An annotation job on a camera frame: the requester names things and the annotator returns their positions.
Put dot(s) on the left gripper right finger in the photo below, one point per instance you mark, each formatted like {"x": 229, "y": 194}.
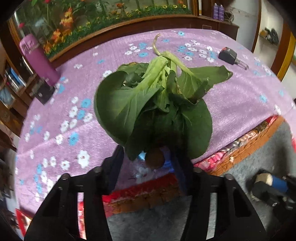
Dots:
{"x": 185, "y": 171}

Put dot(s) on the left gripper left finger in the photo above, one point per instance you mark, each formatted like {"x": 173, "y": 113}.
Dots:
{"x": 102, "y": 180}

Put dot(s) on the beige sugarcane chunk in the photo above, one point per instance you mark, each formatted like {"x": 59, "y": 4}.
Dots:
{"x": 266, "y": 178}

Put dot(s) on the purple floral tablecloth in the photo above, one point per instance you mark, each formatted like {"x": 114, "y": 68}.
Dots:
{"x": 63, "y": 135}

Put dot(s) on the green leafy bok choy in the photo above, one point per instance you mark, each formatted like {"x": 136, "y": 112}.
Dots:
{"x": 146, "y": 106}

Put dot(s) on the black bottle base holder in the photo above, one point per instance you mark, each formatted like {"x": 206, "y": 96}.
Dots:
{"x": 42, "y": 91}

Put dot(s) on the black seatbelt buckle clip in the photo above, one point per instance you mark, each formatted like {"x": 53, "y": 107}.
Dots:
{"x": 230, "y": 56}

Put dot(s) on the floral mural glass panel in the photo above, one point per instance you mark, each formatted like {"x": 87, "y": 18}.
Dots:
{"x": 58, "y": 24}

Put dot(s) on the red rimmed white tray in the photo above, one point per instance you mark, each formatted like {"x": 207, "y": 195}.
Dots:
{"x": 23, "y": 219}

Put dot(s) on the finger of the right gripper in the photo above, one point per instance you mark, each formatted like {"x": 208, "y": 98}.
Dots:
{"x": 279, "y": 184}
{"x": 268, "y": 194}

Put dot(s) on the purple thermos bottle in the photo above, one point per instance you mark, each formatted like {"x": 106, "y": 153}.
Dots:
{"x": 34, "y": 54}

